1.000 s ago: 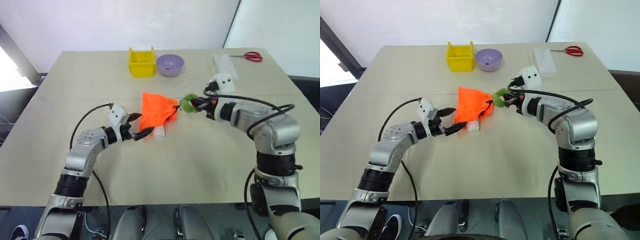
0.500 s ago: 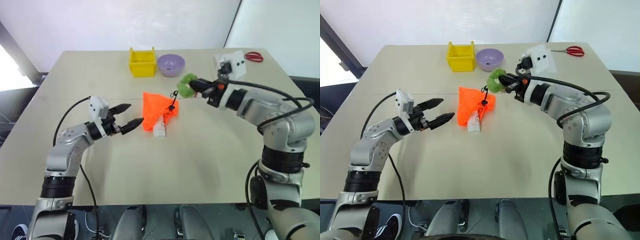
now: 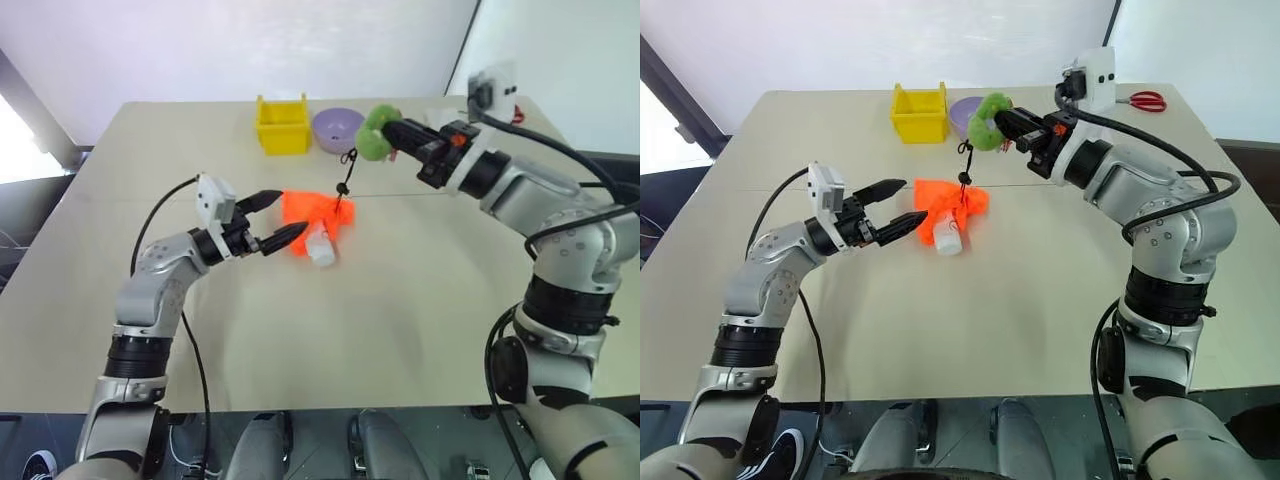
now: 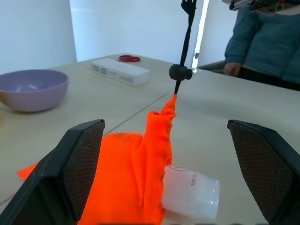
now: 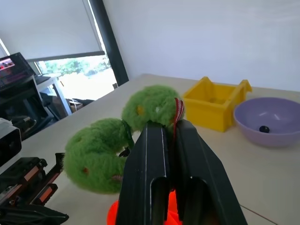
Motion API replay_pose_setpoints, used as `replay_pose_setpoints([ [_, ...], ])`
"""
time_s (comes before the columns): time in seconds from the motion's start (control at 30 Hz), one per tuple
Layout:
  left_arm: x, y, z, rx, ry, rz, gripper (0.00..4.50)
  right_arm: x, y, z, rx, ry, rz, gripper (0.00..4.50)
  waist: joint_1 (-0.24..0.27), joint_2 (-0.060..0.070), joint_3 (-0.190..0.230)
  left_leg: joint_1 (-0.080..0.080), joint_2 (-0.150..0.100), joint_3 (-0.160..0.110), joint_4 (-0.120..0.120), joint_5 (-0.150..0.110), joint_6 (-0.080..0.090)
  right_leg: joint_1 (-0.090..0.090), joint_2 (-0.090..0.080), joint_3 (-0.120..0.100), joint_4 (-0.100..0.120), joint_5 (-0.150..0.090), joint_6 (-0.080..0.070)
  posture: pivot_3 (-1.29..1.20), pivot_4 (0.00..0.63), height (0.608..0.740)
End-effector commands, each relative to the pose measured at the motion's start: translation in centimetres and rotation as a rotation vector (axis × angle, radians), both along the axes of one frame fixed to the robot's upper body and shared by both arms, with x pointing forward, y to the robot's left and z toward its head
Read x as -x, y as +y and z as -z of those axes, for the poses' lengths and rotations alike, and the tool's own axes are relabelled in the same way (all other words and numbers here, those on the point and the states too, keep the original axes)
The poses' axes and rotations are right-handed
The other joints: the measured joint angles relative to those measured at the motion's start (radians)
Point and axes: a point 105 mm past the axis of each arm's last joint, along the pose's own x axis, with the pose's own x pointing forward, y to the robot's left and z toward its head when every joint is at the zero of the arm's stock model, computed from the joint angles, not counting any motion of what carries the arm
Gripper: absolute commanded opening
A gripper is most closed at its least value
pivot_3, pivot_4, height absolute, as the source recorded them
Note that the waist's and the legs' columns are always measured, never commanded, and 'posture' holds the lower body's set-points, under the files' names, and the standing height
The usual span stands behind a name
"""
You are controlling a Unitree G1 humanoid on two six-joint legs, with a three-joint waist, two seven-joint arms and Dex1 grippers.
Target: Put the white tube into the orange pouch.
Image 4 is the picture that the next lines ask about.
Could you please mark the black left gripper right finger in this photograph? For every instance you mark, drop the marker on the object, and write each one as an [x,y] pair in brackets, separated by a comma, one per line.
[272,173]

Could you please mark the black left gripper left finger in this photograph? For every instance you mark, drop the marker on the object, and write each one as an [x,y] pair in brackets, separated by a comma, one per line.
[47,187]

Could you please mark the person bare hand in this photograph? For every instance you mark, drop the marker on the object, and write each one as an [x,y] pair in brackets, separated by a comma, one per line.
[232,68]

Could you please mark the purple bowl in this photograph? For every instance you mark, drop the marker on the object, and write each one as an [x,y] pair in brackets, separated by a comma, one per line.
[30,91]

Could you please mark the person torso in teal sweater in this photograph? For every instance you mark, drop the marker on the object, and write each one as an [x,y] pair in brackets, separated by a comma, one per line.
[276,44]

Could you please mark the white rectangular box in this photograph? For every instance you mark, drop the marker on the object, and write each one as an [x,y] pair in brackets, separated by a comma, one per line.
[122,71]

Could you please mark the red scissors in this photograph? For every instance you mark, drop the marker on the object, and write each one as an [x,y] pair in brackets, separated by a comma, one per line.
[129,58]

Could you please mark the white grey handheld device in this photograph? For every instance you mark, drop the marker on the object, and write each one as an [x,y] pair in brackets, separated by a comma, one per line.
[240,4]

